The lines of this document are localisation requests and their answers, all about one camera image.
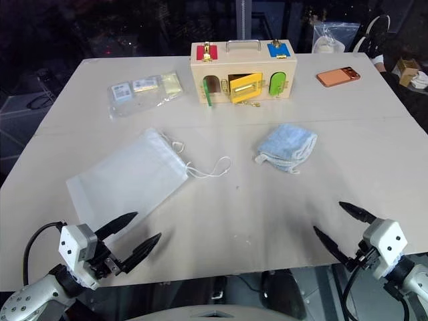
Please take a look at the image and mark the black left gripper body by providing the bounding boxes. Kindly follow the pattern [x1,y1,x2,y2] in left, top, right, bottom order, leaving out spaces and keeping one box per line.
[86,237,122,280]

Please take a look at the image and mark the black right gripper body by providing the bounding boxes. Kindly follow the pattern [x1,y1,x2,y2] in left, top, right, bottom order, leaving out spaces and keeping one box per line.
[348,241,381,272]

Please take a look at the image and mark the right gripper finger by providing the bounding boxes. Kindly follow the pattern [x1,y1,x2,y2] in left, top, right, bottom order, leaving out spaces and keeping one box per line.
[312,225,356,272]
[338,201,378,225]

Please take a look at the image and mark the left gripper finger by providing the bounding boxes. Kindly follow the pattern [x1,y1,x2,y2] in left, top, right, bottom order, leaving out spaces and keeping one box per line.
[96,211,139,241]
[118,233,163,275]

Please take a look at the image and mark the light blue cloth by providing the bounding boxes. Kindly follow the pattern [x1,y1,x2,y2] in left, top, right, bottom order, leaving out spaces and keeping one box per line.
[254,123,318,175]

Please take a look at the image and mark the clear plastic bag with packets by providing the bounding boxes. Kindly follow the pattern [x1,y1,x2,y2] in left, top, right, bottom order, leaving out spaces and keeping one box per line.
[106,71,185,120]

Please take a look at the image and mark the clear zip bag white contents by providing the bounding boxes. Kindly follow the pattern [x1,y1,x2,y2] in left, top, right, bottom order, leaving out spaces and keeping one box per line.
[312,21,362,55]

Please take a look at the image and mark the dark rounded shape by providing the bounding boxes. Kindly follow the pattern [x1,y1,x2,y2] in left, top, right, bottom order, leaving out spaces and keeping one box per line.
[259,270,304,307]

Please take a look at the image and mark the grey robot torso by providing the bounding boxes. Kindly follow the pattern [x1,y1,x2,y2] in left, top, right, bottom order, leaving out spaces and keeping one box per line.
[122,302,269,321]

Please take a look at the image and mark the orange smartphone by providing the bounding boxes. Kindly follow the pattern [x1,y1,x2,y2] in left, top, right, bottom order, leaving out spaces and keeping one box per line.
[316,66,362,89]

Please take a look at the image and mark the small cardboard box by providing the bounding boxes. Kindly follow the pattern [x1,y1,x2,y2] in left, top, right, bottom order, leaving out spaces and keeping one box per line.
[395,57,428,91]

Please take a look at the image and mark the wooden lock box coloured doors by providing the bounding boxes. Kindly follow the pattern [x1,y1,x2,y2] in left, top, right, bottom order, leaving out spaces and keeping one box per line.
[190,39,299,108]

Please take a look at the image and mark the grey metal pole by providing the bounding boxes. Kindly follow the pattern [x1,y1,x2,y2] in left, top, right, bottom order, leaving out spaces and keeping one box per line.
[238,0,250,43]

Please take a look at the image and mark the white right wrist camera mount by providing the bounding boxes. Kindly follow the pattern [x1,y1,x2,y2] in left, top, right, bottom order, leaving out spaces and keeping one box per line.
[362,218,409,279]

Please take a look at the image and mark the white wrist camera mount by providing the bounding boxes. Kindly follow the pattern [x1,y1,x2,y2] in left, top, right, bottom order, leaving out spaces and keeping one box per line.
[362,218,409,279]
[58,223,102,291]

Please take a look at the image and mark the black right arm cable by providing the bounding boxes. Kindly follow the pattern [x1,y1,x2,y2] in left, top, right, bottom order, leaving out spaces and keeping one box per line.
[340,255,414,321]

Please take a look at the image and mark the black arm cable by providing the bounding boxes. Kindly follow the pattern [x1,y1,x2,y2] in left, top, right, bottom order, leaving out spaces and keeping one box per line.
[22,220,65,286]
[340,255,414,321]

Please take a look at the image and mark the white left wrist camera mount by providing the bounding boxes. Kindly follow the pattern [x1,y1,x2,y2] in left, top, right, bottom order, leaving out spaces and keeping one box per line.
[58,223,102,291]

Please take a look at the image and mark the white drawstring bag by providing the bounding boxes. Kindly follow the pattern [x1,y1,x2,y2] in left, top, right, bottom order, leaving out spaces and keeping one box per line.
[66,127,232,243]

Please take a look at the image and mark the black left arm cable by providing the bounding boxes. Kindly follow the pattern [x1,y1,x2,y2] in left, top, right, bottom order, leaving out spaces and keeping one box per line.
[22,220,65,286]

